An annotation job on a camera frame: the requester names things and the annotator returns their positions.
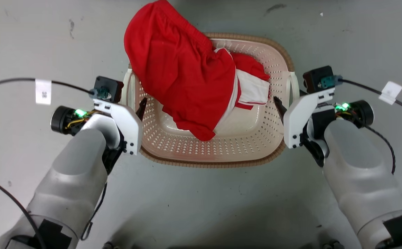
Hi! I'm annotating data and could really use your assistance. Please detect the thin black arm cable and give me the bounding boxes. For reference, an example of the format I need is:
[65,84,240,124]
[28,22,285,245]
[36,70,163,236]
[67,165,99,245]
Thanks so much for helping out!
[364,125,396,174]
[81,183,108,241]

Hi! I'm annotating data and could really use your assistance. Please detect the thick black cable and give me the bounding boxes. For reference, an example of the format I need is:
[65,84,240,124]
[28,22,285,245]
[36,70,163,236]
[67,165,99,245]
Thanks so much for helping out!
[0,170,46,249]

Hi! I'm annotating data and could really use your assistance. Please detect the beige perforated plastic laundry basket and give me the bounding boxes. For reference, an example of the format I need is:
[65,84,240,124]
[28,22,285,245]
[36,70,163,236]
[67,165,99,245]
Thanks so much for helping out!
[122,32,300,169]

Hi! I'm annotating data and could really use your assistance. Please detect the black right camera cable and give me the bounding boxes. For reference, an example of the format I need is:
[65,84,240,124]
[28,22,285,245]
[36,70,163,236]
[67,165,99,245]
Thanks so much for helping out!
[338,79,402,119]

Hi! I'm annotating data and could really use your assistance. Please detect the white garment with red stripes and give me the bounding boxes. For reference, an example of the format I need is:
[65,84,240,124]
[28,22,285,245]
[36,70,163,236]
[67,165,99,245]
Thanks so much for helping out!
[212,48,271,135]

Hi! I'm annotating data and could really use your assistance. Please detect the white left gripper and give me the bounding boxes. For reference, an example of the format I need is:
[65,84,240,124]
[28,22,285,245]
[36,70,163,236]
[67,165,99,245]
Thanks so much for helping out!
[93,98,148,173]

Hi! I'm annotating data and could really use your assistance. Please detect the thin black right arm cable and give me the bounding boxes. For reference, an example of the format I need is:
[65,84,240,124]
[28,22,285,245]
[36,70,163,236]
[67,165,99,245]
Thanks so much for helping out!
[364,125,396,174]

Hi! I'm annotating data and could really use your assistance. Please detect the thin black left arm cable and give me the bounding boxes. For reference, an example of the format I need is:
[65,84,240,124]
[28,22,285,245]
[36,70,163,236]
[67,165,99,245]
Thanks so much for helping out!
[81,183,108,241]

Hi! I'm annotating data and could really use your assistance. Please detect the black left camera cable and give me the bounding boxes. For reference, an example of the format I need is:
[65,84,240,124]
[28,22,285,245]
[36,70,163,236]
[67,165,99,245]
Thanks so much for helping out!
[0,77,95,95]

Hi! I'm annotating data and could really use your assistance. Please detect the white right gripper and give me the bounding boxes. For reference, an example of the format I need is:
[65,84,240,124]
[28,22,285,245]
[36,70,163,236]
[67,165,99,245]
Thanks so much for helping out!
[273,88,335,168]

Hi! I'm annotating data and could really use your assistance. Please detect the red fabric garment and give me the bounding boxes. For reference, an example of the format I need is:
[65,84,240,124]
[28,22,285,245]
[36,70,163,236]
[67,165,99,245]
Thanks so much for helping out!
[124,0,239,141]

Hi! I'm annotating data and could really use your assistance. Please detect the white paper cable tag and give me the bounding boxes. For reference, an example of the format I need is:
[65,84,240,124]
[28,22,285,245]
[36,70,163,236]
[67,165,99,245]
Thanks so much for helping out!
[35,79,52,105]
[378,81,402,105]

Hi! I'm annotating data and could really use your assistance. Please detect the black camera cable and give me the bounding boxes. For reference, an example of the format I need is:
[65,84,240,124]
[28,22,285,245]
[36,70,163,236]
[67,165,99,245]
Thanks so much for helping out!
[0,77,95,95]
[338,79,402,119]

